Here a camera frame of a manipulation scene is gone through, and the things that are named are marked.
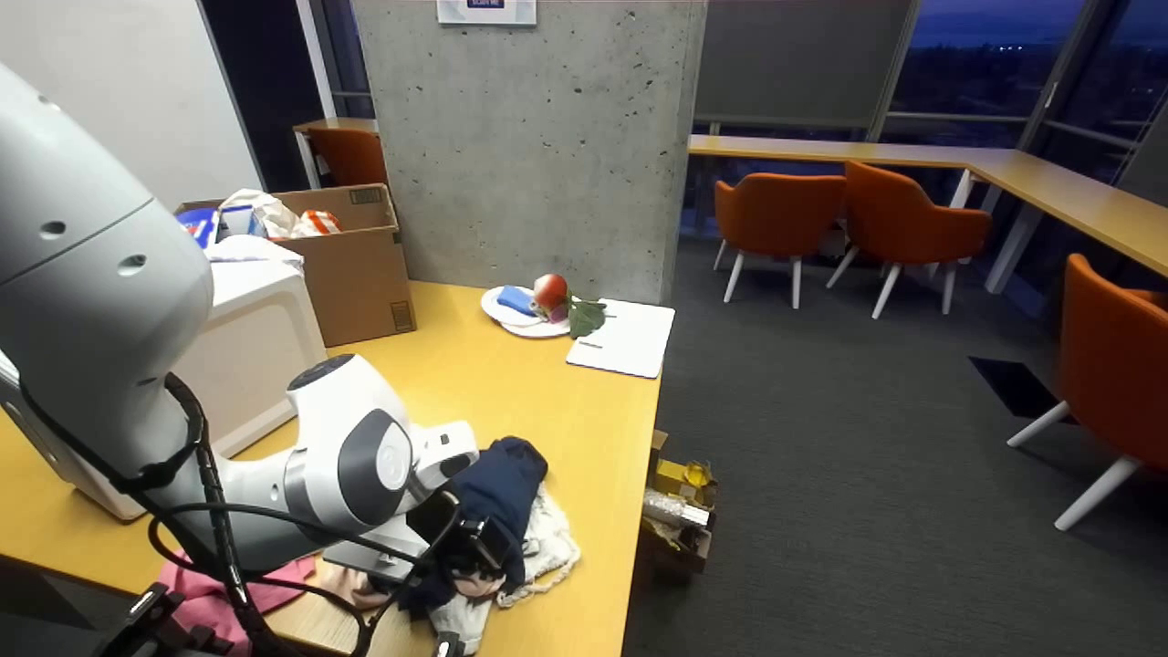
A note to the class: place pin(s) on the orange chair right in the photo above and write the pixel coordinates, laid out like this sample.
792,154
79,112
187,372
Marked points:
1109,377

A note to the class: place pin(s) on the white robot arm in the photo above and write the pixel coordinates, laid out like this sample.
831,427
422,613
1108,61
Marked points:
354,467

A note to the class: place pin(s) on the small box on floor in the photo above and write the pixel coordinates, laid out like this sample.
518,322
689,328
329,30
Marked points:
677,512

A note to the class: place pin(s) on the black tripod in foreground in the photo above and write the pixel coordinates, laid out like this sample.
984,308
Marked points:
152,628

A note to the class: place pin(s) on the orange chair middle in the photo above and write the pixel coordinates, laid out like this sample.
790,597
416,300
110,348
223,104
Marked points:
894,224

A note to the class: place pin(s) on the white plate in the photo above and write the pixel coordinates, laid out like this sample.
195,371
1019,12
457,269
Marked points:
518,322

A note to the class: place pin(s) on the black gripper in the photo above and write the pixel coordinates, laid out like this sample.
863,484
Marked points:
462,540

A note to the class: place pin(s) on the long wooden wall desk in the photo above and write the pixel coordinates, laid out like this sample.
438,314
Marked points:
1103,214

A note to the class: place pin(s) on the brown cardboard box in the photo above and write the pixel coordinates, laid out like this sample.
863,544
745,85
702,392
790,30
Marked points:
344,240

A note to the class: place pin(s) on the green leaf toy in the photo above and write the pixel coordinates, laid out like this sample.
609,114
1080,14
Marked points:
585,314

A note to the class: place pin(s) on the red apple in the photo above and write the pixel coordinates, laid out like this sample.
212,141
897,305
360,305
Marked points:
551,297

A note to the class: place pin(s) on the orange printed white cloth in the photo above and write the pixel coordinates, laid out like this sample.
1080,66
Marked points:
354,586

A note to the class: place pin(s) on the white crumpled cloth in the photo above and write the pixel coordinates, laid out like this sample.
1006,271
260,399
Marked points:
541,556

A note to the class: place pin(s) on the blue sponge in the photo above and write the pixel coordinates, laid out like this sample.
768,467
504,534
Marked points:
515,300

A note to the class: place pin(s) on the navy blue cloth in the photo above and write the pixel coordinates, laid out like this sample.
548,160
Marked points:
504,477

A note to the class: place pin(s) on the orange chair far left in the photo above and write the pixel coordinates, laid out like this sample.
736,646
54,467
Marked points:
782,218

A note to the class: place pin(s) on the orange chair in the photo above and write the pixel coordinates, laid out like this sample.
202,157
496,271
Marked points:
894,224
782,218
1109,377

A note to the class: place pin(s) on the white paper sheet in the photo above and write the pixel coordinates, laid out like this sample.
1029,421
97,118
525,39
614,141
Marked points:
627,341

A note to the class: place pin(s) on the white microwave box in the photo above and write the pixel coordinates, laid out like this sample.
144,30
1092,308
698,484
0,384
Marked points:
243,341

